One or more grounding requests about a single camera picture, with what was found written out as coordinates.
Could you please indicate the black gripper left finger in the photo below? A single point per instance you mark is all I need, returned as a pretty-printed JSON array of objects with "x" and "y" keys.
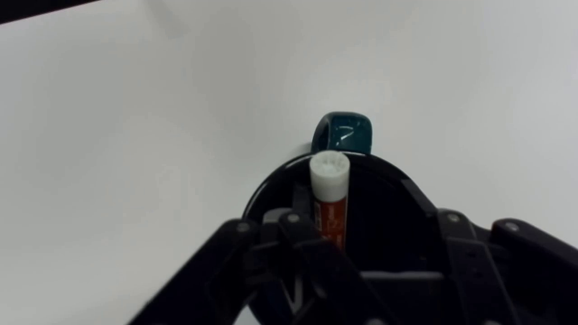
[{"x": 241, "y": 259}]

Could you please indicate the orange marker with white cap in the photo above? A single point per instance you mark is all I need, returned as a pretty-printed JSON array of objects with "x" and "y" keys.
[{"x": 329, "y": 181}]

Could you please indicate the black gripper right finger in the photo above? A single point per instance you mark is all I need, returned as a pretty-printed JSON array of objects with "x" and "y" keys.
[{"x": 512, "y": 273}]

